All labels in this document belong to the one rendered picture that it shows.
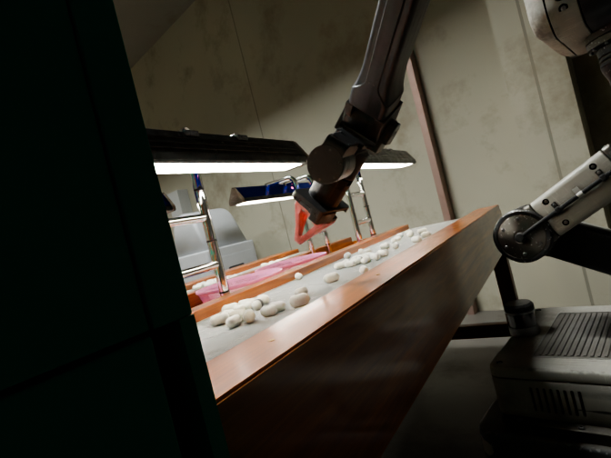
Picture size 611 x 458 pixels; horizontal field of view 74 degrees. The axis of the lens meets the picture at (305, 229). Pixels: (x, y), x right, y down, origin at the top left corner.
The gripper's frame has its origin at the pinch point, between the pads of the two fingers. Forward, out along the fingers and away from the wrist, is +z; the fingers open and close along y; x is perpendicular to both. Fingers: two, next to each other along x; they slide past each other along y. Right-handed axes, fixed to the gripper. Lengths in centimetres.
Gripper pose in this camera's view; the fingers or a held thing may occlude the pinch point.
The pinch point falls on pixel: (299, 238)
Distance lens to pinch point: 74.3
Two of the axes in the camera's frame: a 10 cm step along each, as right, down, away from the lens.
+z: -4.6, 7.8, 4.3
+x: 7.1, 6.1, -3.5
